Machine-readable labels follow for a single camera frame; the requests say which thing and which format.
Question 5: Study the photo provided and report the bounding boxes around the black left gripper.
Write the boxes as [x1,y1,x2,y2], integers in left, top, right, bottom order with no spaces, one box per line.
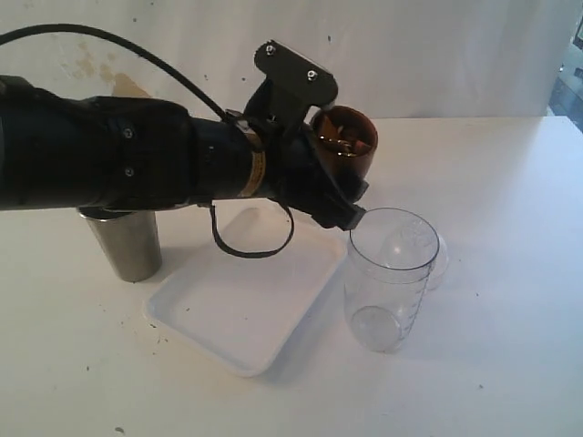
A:
[243,103,370,229]

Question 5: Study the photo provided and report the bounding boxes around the brown wooden cup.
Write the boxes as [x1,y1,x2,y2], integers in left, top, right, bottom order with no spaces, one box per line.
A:
[310,106,378,179]

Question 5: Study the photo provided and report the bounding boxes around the brown cereal contents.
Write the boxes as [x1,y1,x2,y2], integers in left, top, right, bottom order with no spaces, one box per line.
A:
[318,115,372,158]

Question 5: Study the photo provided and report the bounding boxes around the stainless steel cup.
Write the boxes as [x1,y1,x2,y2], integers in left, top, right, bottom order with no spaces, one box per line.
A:
[77,208,162,283]

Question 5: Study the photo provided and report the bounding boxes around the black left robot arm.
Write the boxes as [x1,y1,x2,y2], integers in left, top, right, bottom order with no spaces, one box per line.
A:
[1,76,364,230]

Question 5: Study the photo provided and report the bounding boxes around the clear plastic measuring cup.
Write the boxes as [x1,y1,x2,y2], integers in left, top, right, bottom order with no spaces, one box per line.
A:
[343,208,441,353]

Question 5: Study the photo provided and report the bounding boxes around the white plastic tray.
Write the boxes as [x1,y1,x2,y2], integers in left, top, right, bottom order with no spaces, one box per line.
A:
[144,201,346,377]

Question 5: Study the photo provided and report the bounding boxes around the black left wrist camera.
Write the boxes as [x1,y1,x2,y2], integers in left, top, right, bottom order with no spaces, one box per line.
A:
[245,40,339,137]

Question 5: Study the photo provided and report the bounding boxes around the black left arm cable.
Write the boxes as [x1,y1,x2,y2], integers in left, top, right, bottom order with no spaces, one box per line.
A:
[0,25,296,260]

